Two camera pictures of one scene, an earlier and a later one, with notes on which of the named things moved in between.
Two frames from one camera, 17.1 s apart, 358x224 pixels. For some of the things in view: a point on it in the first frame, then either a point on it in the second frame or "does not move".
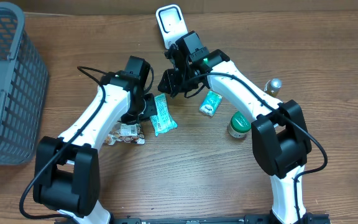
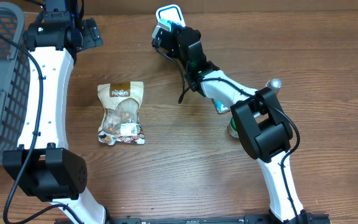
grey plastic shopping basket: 13,81 does not move
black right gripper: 171,77 → 177,30
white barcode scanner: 171,23 does not move
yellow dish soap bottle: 273,86 does not move
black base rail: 307,218 does not move
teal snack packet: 163,121 → 166,19
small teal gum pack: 211,103 → 220,108
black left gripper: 151,109 → 91,34
